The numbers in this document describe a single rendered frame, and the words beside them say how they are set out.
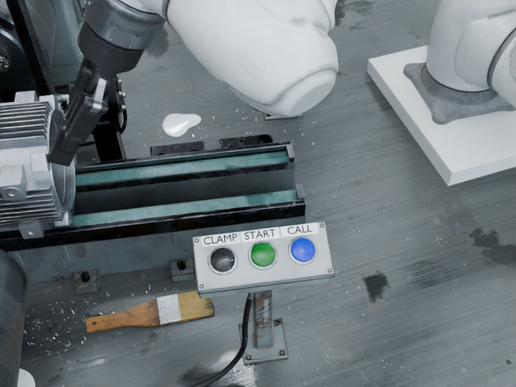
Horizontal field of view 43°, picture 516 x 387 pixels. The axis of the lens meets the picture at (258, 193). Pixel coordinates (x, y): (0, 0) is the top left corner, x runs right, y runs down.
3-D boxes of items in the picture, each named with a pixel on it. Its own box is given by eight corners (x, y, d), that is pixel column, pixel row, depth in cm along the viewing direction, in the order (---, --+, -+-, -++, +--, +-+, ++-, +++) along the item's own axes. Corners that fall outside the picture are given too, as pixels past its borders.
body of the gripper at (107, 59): (87, -5, 76) (64, 54, 82) (85, 38, 71) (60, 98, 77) (147, 17, 80) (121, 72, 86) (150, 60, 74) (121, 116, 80)
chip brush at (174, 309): (87, 341, 103) (86, 339, 102) (86, 313, 106) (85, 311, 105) (216, 315, 105) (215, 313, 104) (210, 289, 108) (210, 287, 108)
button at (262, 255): (252, 270, 81) (253, 267, 79) (249, 247, 82) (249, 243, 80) (276, 267, 81) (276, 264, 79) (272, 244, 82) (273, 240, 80)
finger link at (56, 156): (85, 129, 87) (84, 133, 86) (69, 163, 91) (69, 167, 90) (62, 123, 85) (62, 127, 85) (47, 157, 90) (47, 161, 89)
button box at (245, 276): (199, 299, 83) (196, 292, 78) (193, 246, 86) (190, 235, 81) (330, 282, 85) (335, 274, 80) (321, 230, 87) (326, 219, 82)
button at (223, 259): (212, 275, 80) (211, 272, 79) (210, 252, 81) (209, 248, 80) (236, 272, 81) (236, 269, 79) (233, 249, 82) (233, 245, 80)
